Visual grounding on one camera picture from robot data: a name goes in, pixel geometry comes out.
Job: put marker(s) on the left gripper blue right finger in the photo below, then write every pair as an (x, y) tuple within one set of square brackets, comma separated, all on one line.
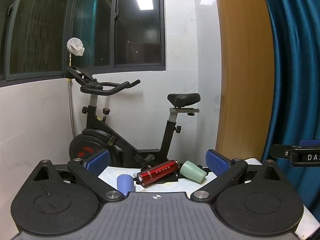
[(228, 173)]

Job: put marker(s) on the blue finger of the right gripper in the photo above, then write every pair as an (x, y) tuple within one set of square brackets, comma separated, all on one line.
[(305, 154)]

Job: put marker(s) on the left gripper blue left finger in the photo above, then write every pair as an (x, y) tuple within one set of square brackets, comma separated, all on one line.
[(86, 172)]

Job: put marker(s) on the green cup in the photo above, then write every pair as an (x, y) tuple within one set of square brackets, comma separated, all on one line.
[(193, 172)]

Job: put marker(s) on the blue cup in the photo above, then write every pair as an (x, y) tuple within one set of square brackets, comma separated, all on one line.
[(125, 184)]

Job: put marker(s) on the red metal bottle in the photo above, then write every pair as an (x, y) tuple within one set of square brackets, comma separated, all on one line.
[(153, 174)]

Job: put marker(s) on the floral white tablecloth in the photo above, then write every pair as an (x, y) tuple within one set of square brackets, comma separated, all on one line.
[(307, 226)]

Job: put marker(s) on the wooden door panel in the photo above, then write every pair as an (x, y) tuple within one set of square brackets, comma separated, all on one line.
[(247, 86)]

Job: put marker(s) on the teal curtain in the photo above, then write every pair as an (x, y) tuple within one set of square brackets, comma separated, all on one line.
[(295, 113)]

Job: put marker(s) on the dark framed window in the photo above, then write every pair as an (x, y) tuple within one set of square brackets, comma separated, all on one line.
[(118, 36)]

